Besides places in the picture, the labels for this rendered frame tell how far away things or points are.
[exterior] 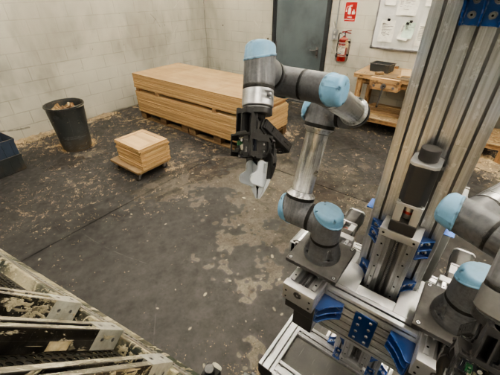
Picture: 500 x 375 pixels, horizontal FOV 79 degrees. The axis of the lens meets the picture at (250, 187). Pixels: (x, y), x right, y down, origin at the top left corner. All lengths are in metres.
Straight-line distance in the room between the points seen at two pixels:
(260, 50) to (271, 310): 1.96
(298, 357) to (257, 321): 0.47
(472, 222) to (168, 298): 2.16
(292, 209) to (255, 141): 0.58
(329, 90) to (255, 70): 0.17
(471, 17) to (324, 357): 1.71
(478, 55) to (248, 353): 1.94
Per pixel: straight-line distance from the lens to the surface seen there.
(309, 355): 2.02
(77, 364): 0.90
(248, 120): 0.71
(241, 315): 2.37
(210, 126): 4.56
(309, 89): 0.77
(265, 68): 0.73
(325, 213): 1.17
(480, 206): 0.74
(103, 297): 2.70
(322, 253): 1.26
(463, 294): 1.17
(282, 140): 0.76
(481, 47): 1.05
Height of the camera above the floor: 1.98
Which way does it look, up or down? 34 degrees down
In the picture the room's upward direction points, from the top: straight up
